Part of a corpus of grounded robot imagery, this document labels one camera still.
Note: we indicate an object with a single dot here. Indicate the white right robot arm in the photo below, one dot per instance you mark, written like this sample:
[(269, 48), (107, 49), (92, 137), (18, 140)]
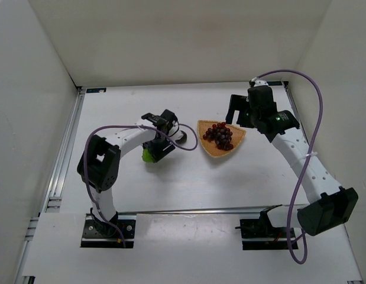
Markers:
[(330, 204)]

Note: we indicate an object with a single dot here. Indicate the blue left corner label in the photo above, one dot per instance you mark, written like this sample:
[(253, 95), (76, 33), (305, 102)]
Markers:
[(96, 90)]

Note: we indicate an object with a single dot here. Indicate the blue right corner label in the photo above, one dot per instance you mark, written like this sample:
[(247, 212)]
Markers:
[(274, 83)]

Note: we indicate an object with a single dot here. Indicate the blue corner label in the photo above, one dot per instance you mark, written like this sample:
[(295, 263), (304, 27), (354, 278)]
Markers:
[(96, 90), (274, 83)]

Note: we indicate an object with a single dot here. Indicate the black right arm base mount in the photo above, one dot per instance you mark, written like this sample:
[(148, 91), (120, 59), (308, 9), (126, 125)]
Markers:
[(258, 233)]

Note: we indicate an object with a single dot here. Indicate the dark purple fake plum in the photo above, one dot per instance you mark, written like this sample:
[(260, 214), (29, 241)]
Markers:
[(182, 140)]

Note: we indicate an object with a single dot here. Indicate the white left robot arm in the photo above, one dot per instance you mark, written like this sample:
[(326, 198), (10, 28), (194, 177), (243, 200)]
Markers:
[(99, 164)]

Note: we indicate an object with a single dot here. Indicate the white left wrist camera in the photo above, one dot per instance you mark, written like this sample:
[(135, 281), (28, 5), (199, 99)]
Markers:
[(175, 133)]

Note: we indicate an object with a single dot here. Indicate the red fake grape bunch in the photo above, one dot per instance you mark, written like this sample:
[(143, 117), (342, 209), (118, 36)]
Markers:
[(221, 135)]

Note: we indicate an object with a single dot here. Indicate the aluminium left side rail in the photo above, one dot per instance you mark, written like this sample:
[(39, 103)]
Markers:
[(52, 197)]

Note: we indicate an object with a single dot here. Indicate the green fake apple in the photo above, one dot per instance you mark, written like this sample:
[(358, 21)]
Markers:
[(147, 157)]

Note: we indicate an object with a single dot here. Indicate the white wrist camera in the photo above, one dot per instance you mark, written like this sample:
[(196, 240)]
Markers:
[(255, 82), (175, 133)]

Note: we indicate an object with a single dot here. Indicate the woven triangular fruit basket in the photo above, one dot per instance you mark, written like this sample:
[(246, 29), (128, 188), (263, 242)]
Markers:
[(210, 147)]

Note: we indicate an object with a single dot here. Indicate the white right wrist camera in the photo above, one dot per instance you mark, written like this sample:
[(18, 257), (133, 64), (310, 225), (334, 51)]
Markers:
[(255, 82)]

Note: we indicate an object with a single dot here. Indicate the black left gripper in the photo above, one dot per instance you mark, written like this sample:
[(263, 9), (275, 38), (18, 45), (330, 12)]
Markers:
[(158, 149)]

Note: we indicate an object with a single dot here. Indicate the aluminium front rail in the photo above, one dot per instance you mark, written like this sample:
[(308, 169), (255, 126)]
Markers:
[(229, 210)]

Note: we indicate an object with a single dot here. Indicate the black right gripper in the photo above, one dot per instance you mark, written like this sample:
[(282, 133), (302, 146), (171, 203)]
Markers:
[(239, 107)]

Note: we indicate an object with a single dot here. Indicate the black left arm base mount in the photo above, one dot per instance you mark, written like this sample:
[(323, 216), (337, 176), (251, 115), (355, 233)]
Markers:
[(101, 235)]

